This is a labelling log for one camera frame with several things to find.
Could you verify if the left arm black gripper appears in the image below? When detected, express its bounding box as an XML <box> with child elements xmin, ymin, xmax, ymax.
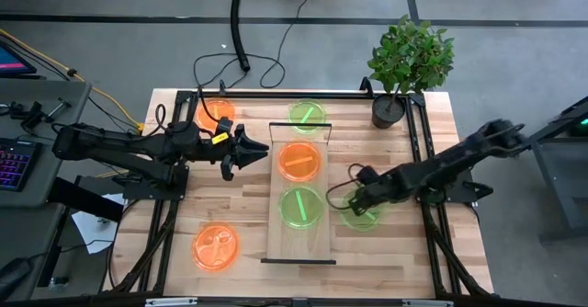
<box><xmin>209</xmin><ymin>121</ymin><xmax>271</xmax><ymax>183</ymax></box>

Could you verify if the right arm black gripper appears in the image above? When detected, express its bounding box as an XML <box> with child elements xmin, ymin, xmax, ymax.
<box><xmin>346</xmin><ymin>174</ymin><xmax>396</xmax><ymax>218</ymax></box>

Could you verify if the translucent green plastic plate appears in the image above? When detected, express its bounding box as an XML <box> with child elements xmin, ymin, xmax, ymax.
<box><xmin>287</xmin><ymin>97</ymin><xmax>327</xmax><ymax>135</ymax></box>
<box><xmin>339</xmin><ymin>188</ymin><xmax>385</xmax><ymax>233</ymax></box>
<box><xmin>278</xmin><ymin>185</ymin><xmax>325</xmax><ymax>230</ymax></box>

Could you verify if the translucent orange plastic plate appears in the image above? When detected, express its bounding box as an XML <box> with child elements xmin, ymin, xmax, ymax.
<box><xmin>277</xmin><ymin>140</ymin><xmax>322</xmax><ymax>183</ymax></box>
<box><xmin>190</xmin><ymin>222</ymin><xmax>241</xmax><ymax>272</ymax></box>
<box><xmin>195</xmin><ymin>97</ymin><xmax>236</xmax><ymax>132</ymax></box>

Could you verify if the potted green plant black pot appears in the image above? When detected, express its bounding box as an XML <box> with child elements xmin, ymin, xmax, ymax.
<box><xmin>366</xmin><ymin>14</ymin><xmax>456</xmax><ymax>131</ymax></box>

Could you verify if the white paper sheet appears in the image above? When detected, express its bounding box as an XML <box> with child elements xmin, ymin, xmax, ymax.
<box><xmin>71</xmin><ymin>192</ymin><xmax>126</xmax><ymax>256</ymax></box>

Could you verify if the grey desk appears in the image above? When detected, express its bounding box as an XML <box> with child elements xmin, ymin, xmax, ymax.
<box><xmin>0</xmin><ymin>77</ymin><xmax>93</xmax><ymax>299</ymax></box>

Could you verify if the grey metal cart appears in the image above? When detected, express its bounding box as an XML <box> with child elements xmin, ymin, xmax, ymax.
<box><xmin>523</xmin><ymin>94</ymin><xmax>588</xmax><ymax>246</ymax></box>

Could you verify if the black clamp tool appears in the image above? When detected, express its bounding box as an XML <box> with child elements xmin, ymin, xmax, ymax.
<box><xmin>0</xmin><ymin>97</ymin><xmax>74</xmax><ymax>132</ymax></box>

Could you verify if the backlit black keyboard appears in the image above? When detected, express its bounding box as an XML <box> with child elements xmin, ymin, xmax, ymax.
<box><xmin>0</xmin><ymin>136</ymin><xmax>43</xmax><ymax>193</ymax></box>

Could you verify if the computer monitor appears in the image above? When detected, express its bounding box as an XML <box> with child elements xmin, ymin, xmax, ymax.
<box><xmin>0</xmin><ymin>40</ymin><xmax>39</xmax><ymax>79</ymax></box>

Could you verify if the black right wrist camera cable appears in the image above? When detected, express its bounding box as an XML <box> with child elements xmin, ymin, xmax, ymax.
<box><xmin>324</xmin><ymin>162</ymin><xmax>368</xmax><ymax>211</ymax></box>

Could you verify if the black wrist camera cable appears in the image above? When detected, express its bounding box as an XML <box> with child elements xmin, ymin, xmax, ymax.
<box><xmin>324</xmin><ymin>162</ymin><xmax>368</xmax><ymax>211</ymax></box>
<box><xmin>153</xmin><ymin>85</ymin><xmax>231</xmax><ymax>138</ymax></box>

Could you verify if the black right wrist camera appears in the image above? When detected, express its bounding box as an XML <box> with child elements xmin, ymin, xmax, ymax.
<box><xmin>356</xmin><ymin>164</ymin><xmax>379</xmax><ymax>185</ymax></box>

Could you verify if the black aluminium rig frame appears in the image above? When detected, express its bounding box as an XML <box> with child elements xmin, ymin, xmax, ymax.
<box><xmin>103</xmin><ymin>75</ymin><xmax>495</xmax><ymax>307</ymax></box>

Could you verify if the black left wrist camera cable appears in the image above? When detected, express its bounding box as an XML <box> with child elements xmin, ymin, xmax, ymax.
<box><xmin>153</xmin><ymin>85</ymin><xmax>231</xmax><ymax>138</ymax></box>

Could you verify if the silver metal bracket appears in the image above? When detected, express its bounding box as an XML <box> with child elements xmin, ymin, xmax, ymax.
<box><xmin>144</xmin><ymin>296</ymin><xmax>199</xmax><ymax>307</ymax></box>
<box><xmin>401</xmin><ymin>299</ymin><xmax>456</xmax><ymax>307</ymax></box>

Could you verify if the black corrugated hose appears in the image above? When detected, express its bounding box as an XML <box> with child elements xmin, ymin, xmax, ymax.
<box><xmin>229</xmin><ymin>0</ymin><xmax>253</xmax><ymax>74</ymax></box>

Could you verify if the thin black floor cable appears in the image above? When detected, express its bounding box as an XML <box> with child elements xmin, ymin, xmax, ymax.
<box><xmin>192</xmin><ymin>0</ymin><xmax>310</xmax><ymax>97</ymax></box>

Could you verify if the yellow cable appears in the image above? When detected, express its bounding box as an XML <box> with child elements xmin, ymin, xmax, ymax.
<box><xmin>0</xmin><ymin>28</ymin><xmax>144</xmax><ymax>132</ymax></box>

